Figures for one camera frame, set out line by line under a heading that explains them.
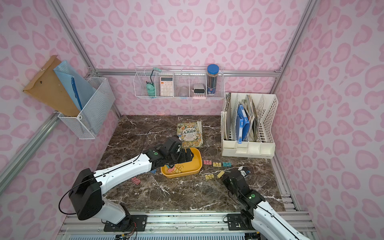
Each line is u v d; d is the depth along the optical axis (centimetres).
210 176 86
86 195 42
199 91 88
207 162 91
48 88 66
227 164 93
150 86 90
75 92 67
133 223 72
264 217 52
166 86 95
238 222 72
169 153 64
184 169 91
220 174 88
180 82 100
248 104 92
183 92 96
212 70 84
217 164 92
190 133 110
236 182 61
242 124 86
